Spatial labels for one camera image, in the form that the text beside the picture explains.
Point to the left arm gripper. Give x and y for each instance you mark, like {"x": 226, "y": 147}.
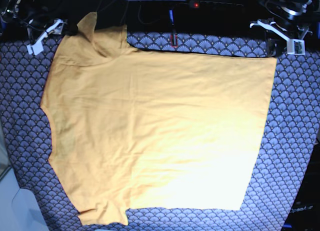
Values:
{"x": 292, "y": 21}

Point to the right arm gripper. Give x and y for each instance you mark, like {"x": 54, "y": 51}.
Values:
{"x": 34, "y": 20}

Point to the red black table clamp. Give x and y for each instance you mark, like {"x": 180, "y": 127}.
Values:
{"x": 173, "y": 38}

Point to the black OpenArm case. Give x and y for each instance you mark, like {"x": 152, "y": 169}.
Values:
{"x": 305, "y": 212}

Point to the blue fan-pattern tablecloth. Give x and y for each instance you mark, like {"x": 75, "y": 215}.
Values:
{"x": 290, "y": 135}

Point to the yellow T-shirt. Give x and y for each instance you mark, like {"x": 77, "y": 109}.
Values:
{"x": 134, "y": 129}

